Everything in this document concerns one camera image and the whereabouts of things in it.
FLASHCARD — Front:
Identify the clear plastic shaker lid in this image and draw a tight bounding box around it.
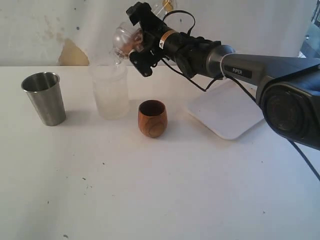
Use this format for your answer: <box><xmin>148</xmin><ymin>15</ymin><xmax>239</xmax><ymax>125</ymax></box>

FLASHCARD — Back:
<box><xmin>109</xmin><ymin>21</ymin><xmax>141</xmax><ymax>69</ymax></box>

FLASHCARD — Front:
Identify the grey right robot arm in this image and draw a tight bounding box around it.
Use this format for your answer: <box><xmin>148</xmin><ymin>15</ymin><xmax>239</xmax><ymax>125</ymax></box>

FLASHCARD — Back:
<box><xmin>126</xmin><ymin>2</ymin><xmax>320</xmax><ymax>149</ymax></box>

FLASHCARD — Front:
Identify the translucent plastic container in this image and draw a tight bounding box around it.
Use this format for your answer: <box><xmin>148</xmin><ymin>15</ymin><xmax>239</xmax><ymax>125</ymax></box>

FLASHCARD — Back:
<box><xmin>89</xmin><ymin>61</ymin><xmax>130</xmax><ymax>120</ymax></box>

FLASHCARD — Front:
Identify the reddish-brown apple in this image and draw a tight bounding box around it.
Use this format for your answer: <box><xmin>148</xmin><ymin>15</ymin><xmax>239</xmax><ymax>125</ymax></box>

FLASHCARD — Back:
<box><xmin>121</xmin><ymin>28</ymin><xmax>144</xmax><ymax>55</ymax></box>

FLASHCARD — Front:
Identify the white square tray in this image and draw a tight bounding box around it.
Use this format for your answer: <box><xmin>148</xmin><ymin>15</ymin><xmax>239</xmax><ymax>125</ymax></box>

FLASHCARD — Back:
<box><xmin>186</xmin><ymin>80</ymin><xmax>264</xmax><ymax>140</ymax></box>

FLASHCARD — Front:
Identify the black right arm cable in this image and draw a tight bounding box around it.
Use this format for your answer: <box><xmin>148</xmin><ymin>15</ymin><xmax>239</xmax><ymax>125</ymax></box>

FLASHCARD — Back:
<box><xmin>159</xmin><ymin>9</ymin><xmax>320</xmax><ymax>182</ymax></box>

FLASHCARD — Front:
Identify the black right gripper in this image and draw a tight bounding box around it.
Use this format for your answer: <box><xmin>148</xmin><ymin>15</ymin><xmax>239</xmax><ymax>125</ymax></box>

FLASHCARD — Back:
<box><xmin>125</xmin><ymin>1</ymin><xmax>170</xmax><ymax>52</ymax></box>

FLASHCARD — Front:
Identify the gold foil coin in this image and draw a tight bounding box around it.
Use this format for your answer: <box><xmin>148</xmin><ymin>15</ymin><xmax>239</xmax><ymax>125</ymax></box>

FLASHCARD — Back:
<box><xmin>162</xmin><ymin>0</ymin><xmax>174</xmax><ymax>12</ymax></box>

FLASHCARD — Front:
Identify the stainless steel cup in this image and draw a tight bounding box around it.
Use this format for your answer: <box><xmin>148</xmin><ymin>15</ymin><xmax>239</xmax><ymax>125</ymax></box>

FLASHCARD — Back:
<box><xmin>21</xmin><ymin>71</ymin><xmax>67</xmax><ymax>127</ymax></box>

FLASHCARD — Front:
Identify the clear plastic shaker cup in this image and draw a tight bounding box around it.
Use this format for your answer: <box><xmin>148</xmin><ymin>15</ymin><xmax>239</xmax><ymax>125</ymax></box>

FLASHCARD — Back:
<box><xmin>125</xmin><ymin>0</ymin><xmax>177</xmax><ymax>50</ymax></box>

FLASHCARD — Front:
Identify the brown wooden cup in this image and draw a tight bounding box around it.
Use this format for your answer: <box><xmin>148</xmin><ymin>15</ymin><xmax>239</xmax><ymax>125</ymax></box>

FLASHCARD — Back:
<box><xmin>138</xmin><ymin>99</ymin><xmax>168</xmax><ymax>138</ymax></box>

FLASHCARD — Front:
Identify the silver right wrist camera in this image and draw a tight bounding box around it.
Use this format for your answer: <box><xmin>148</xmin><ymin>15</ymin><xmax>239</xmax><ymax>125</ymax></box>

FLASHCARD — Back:
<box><xmin>128</xmin><ymin>50</ymin><xmax>165</xmax><ymax>77</ymax></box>

